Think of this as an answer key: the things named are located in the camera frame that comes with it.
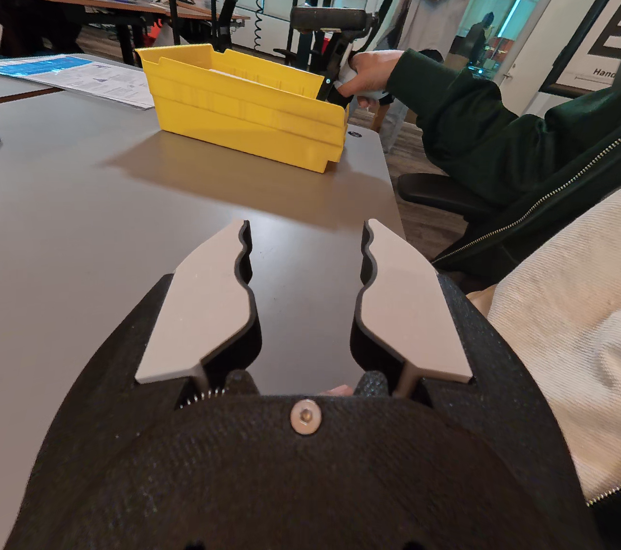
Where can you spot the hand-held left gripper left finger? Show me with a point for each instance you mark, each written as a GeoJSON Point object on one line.
{"type": "Point", "coordinates": [199, 312]}

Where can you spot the wooden top office desk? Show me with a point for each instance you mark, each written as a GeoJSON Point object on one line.
{"type": "Point", "coordinates": [97, 1]}

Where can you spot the black framed marker sign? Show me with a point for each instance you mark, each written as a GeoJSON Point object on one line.
{"type": "Point", "coordinates": [601, 45]}

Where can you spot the grey desk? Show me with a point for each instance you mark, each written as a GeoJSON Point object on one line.
{"type": "Point", "coordinates": [121, 220]}

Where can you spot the person's left hand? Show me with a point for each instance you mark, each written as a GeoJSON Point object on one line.
{"type": "Point", "coordinates": [337, 391]}

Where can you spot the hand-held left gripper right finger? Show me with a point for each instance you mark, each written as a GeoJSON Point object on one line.
{"type": "Point", "coordinates": [412, 312]}

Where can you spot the printed paper sheet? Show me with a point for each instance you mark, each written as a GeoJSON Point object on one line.
{"type": "Point", "coordinates": [87, 79]}

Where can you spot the person's right forearm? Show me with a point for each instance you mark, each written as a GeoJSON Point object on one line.
{"type": "Point", "coordinates": [461, 123]}

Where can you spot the person's right hand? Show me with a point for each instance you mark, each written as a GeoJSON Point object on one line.
{"type": "Point", "coordinates": [376, 69]}

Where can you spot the yellow plastic bin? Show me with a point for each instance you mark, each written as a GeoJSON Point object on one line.
{"type": "Point", "coordinates": [233, 118]}

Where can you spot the person's white clothing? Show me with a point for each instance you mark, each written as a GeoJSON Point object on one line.
{"type": "Point", "coordinates": [558, 317]}

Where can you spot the black office chair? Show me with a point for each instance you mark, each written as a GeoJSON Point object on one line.
{"type": "Point", "coordinates": [441, 193]}
{"type": "Point", "coordinates": [230, 11]}

